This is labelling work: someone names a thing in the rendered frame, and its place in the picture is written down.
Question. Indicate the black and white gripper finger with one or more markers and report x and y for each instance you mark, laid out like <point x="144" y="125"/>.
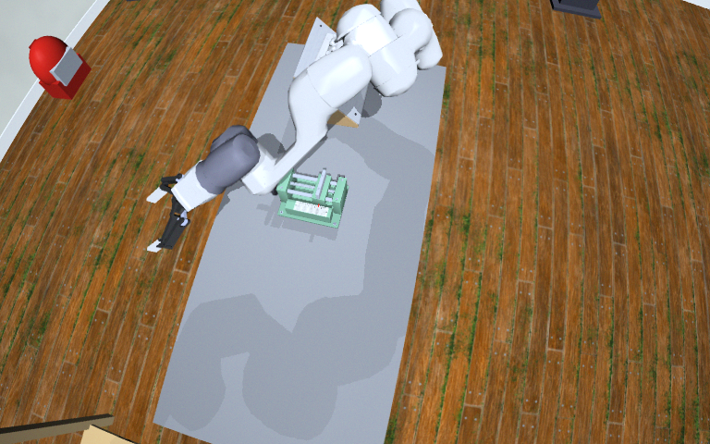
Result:
<point x="169" y="240"/>
<point x="164" y="189"/>

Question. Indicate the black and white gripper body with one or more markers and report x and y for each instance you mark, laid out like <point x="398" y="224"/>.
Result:
<point x="180" y="209"/>

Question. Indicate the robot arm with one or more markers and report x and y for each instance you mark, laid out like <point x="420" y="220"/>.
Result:
<point x="316" y="94"/>

